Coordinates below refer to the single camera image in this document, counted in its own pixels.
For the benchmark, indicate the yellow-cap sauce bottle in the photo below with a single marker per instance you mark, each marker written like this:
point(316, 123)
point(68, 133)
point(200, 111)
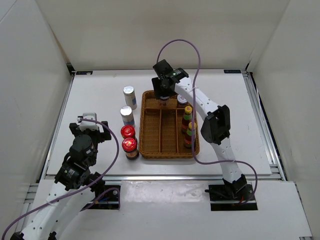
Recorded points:
point(189, 133)
point(186, 118)

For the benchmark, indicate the brown wicker divided basket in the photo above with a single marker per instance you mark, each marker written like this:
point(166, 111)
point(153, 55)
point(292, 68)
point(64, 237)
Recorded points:
point(160, 131)

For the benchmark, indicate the left dark table label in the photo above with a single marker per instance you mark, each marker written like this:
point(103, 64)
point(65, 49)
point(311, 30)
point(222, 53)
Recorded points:
point(84, 73)

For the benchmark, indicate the red-lid sauce jar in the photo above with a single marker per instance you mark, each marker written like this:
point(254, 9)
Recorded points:
point(128, 131)
point(130, 147)

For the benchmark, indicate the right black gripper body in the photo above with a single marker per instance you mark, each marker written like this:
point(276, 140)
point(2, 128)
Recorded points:
point(164, 91)

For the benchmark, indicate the white-lid paste jar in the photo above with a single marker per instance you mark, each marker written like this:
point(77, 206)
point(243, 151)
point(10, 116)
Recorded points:
point(181, 101)
point(163, 101)

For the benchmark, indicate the near silver-lid spice jar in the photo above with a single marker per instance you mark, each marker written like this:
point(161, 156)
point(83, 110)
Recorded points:
point(127, 116)

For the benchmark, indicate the far silver-lid spice jar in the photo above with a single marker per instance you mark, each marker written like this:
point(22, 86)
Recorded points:
point(130, 97)

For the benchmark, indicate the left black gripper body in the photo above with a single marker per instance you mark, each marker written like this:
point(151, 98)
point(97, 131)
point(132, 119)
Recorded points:
point(96, 136)

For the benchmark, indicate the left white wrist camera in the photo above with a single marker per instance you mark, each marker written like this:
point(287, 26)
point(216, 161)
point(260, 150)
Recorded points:
point(87, 121)

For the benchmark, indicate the silver-lid spice jar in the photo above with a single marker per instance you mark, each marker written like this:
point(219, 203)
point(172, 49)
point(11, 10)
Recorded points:
point(130, 97)
point(127, 116)

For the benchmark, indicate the right dark table label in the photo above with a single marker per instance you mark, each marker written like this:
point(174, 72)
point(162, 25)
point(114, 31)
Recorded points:
point(232, 71)

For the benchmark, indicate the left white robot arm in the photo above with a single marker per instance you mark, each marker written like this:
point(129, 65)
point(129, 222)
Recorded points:
point(74, 184)

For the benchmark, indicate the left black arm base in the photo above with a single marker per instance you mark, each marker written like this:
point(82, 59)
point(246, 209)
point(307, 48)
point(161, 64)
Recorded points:
point(107, 198)

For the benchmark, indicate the dark table label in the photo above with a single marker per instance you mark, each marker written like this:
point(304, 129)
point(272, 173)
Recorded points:
point(232, 71)
point(84, 73)

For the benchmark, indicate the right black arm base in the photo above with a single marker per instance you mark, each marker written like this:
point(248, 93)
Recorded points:
point(221, 200)

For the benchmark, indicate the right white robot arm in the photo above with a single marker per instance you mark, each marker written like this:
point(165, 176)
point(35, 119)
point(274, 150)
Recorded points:
point(216, 118)

